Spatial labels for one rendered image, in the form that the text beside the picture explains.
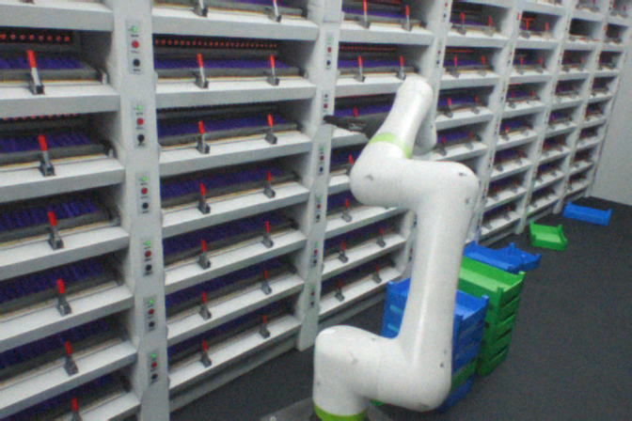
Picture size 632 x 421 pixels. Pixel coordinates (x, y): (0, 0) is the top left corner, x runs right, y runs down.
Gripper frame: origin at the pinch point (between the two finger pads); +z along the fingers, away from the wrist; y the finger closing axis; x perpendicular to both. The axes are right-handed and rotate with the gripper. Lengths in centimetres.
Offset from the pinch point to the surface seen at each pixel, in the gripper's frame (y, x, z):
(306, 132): -5.0, -5.1, 8.6
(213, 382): -45, -93, 9
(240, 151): -37.3, -7.6, 4.9
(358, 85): 18.0, 10.6, 5.1
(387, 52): 57, 22, 22
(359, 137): 22.0, -9.3, 5.5
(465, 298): 27, -60, -46
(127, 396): -77, -81, 9
